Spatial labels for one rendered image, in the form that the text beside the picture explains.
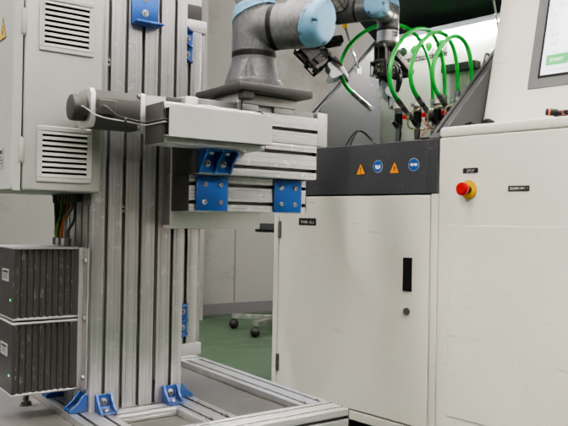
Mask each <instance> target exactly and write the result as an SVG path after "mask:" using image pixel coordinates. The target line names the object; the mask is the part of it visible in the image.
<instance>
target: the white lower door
mask: <svg viewBox="0 0 568 426"><path fill-rule="evenodd" d="M431 198H432V195H384V196H322V197H306V213H305V214H280V221H278V238H279V239H280V245H279V292H278V338H277V353H276V370H277V384H280V385H284V386H287V387H289V388H292V389H294V390H297V391H301V392H304V393H307V394H309V395H311V396H316V397H318V398H321V399H324V400H327V401H331V402H333V403H335V404H338V405H341V406H344V407H348V408H349V409H352V410H356V411H359V412H364V413H367V414H371V415H374V416H377V417H380V418H386V419H389V420H392V421H396V422H398V423H404V424H407V425H411V426H428V401H429V300H430V249H431Z"/></svg>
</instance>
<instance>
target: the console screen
mask: <svg viewBox="0 0 568 426"><path fill-rule="evenodd" d="M560 85H568V0H540V1H539V7H538V18H537V24H536V30H535V36H534V43H533V49H532V60H531V66H530V72H529V78H528V84H527V89H528V90H532V89H539V88H546V87H553V86H560Z"/></svg>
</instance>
